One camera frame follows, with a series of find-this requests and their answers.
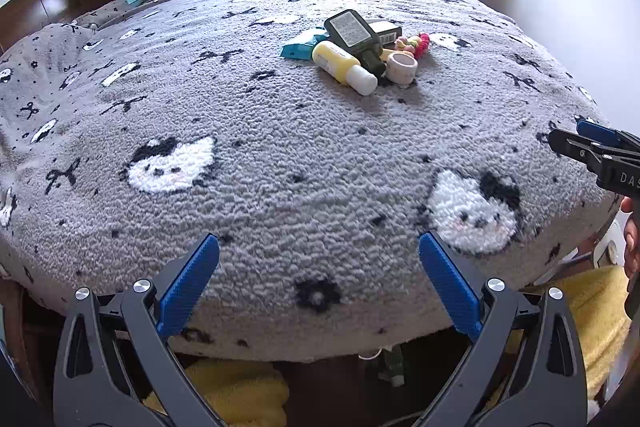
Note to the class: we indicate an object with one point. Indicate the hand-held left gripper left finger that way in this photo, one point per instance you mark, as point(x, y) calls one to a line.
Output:
point(190, 282)

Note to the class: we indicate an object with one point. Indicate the teal packet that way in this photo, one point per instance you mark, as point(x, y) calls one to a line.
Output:
point(296, 51)

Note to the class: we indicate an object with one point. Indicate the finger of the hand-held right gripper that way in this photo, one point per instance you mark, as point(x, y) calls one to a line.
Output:
point(575, 144)
point(597, 131)

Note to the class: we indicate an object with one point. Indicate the black box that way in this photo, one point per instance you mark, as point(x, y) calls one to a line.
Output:
point(387, 32)

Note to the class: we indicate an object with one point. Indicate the yellow bottle with white cap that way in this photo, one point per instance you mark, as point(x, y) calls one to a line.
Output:
point(335, 59)

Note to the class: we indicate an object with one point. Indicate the white container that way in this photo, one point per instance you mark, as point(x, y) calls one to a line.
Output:
point(607, 247)

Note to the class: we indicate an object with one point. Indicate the person's right hand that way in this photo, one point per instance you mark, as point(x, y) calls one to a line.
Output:
point(631, 242)

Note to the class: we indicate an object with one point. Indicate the dark wooden headboard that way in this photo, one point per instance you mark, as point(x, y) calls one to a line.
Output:
point(50, 2)

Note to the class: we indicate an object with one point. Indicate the dark green labelled bottle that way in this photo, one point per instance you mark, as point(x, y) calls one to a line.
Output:
point(352, 32)

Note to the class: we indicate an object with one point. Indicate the yellow fleece cloth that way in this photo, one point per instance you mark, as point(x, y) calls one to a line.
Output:
point(600, 317)
point(240, 392)

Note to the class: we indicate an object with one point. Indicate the grey printed fleece blanket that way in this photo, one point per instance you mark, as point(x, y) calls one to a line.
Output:
point(300, 157)

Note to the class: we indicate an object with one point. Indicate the grey printed pillow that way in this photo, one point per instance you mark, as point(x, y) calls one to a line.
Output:
point(107, 14)

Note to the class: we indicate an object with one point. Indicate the small green bottle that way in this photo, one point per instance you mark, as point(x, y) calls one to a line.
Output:
point(392, 364)

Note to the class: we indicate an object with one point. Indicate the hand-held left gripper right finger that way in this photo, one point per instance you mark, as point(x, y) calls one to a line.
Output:
point(450, 282)

